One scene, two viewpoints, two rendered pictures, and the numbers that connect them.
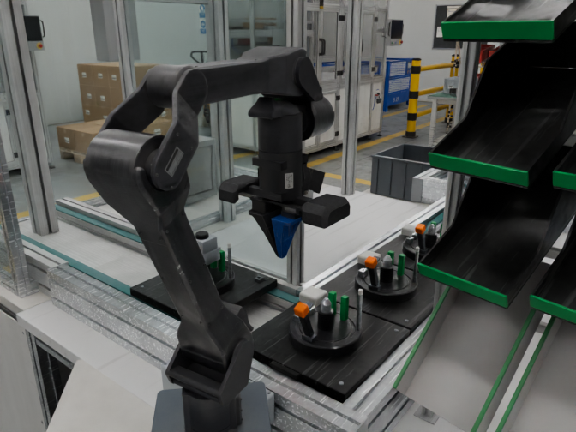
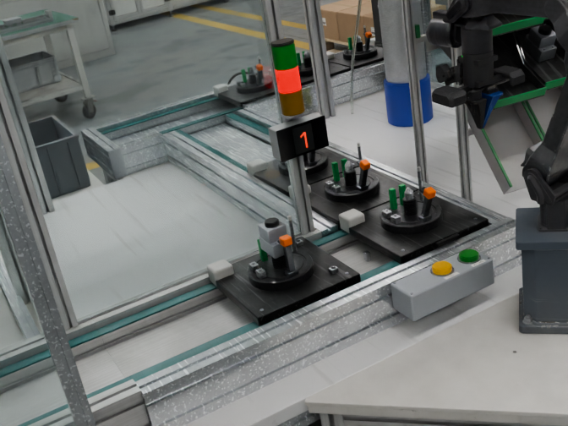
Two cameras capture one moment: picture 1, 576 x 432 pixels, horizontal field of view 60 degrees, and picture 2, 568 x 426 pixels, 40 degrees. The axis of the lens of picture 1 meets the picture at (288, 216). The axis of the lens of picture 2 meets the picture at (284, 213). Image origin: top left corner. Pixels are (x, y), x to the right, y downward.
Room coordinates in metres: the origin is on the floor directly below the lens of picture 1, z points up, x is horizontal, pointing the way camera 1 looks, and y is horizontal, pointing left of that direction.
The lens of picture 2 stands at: (0.35, 1.48, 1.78)
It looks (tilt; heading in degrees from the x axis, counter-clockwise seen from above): 25 degrees down; 297
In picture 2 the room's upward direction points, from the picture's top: 10 degrees counter-clockwise
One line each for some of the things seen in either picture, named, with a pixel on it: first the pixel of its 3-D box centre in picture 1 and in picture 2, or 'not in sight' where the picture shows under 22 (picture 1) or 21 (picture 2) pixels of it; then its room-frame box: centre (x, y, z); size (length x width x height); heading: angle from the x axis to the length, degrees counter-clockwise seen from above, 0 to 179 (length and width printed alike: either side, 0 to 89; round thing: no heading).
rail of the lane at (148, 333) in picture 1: (172, 344); (349, 313); (0.88, 0.24, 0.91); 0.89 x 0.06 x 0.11; 52
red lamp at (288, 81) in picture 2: not in sight; (287, 79); (1.04, 0.00, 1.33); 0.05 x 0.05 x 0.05
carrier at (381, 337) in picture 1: (326, 315); (409, 203); (0.83, -0.07, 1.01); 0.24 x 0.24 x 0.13; 52
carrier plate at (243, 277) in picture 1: (205, 286); (281, 276); (1.04, 0.19, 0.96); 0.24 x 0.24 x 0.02; 52
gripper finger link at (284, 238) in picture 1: (291, 237); (487, 109); (0.63, -0.01, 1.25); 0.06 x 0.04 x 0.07; 142
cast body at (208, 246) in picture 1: (206, 246); (271, 233); (1.05, 0.19, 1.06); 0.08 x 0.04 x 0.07; 142
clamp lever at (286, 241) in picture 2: not in sight; (286, 252); (1.01, 0.22, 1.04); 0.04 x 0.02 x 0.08; 142
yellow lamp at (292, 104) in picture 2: not in sight; (292, 101); (1.04, 0.00, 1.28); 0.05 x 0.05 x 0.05
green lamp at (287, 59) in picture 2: not in sight; (284, 55); (1.04, 0.00, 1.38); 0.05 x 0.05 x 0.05
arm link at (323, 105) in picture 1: (294, 99); (457, 19); (0.68, -0.01, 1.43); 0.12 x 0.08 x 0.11; 149
